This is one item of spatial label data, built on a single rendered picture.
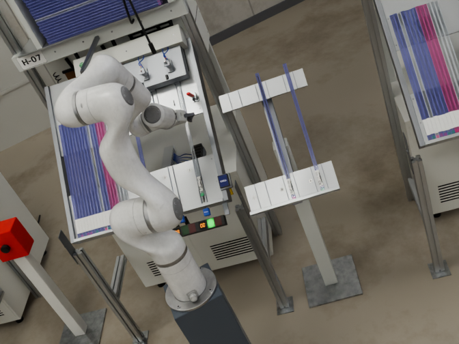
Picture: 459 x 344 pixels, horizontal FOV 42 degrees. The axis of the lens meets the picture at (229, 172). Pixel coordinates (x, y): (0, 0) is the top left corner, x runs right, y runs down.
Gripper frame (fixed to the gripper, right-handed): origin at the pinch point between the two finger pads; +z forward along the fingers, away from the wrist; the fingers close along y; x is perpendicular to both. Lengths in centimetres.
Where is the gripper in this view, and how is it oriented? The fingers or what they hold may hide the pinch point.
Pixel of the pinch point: (179, 121)
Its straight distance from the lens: 237.3
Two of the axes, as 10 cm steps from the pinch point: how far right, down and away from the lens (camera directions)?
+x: 2.6, 9.6, -0.5
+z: 2.1, -0.1, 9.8
